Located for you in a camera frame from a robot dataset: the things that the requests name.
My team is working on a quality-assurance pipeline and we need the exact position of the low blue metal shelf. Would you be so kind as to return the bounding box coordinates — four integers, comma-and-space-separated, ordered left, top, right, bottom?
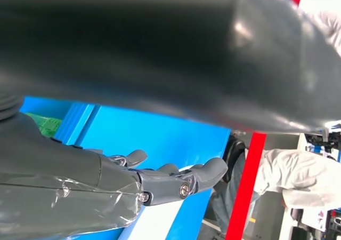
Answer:
20, 96, 231, 240

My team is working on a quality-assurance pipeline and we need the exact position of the green plastic crate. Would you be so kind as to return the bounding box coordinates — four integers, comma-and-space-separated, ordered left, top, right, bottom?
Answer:
25, 112, 63, 139

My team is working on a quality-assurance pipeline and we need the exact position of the person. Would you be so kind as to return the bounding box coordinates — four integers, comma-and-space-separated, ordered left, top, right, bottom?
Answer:
210, 147, 341, 234
310, 9, 341, 57

